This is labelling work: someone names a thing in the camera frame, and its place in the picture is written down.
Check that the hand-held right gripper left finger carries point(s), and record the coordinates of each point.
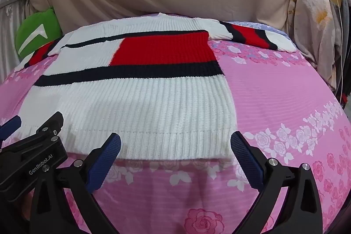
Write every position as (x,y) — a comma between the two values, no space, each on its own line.
(105,160)

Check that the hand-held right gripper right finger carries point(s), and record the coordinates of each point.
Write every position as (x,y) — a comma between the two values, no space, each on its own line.
(245,160)

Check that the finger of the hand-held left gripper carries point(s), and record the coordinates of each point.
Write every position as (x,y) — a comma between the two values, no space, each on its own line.
(11,125)
(50,124)

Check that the white red navy knit sweater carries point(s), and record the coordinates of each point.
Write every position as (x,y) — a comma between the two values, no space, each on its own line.
(164,113)

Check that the pink floral bed sheet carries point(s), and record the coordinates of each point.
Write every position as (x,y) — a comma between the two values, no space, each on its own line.
(274,91)

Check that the silver grey curtain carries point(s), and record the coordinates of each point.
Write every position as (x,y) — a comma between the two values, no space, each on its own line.
(11,31)

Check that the green pillow with white mark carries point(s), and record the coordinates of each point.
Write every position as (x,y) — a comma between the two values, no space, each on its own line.
(38,28)

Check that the grey metal rod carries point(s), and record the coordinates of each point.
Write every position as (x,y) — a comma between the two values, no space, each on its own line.
(13,0)

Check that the pale floral hanging cloth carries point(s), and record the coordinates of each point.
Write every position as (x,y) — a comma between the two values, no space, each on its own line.
(312,25)

